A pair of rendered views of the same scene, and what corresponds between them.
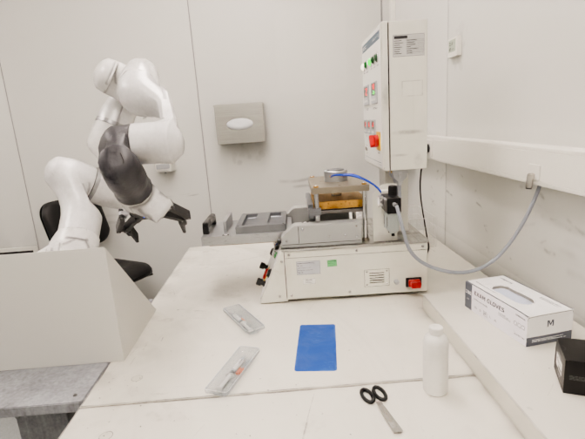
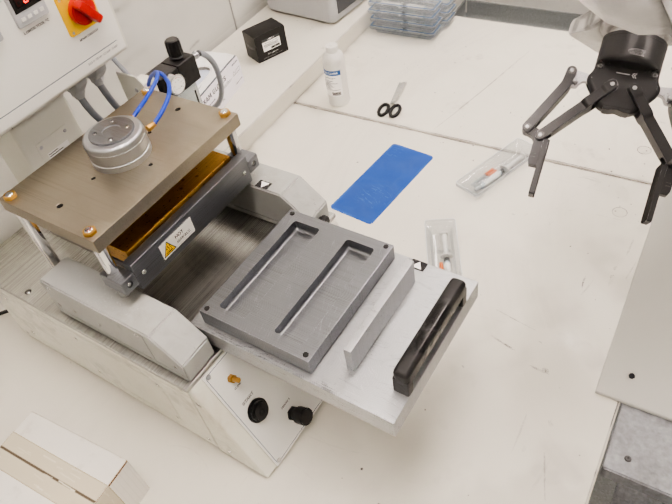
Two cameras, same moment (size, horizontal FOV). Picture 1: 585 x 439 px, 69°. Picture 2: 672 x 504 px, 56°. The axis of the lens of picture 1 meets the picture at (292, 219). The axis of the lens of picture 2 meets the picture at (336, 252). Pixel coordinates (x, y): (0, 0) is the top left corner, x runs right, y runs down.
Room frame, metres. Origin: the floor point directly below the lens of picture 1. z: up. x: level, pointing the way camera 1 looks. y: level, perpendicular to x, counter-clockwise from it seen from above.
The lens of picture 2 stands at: (1.83, 0.49, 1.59)
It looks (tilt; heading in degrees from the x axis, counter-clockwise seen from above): 46 degrees down; 219
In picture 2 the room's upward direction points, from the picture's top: 11 degrees counter-clockwise
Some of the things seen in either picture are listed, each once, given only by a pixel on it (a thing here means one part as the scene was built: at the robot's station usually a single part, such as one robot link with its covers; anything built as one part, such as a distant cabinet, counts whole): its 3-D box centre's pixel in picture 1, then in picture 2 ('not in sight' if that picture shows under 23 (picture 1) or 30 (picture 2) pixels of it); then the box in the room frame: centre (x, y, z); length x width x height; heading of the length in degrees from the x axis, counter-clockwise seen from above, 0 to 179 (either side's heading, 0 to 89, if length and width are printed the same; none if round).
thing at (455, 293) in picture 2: (209, 223); (431, 333); (1.44, 0.29, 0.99); 0.15 x 0.02 x 0.04; 179
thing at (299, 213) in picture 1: (315, 214); (124, 316); (1.58, -0.09, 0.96); 0.25 x 0.05 x 0.07; 89
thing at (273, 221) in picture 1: (262, 221); (299, 283); (1.44, 0.10, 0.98); 0.20 x 0.17 x 0.03; 179
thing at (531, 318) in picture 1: (514, 307); (196, 92); (0.97, -0.53, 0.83); 0.23 x 0.12 x 0.07; 11
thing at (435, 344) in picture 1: (435, 359); (335, 74); (0.78, -0.27, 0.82); 0.05 x 0.05 x 0.14
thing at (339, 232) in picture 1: (318, 233); (255, 188); (1.30, -0.08, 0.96); 0.26 x 0.05 x 0.07; 89
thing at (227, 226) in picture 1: (249, 226); (332, 302); (1.44, 0.15, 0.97); 0.30 x 0.22 x 0.08; 89
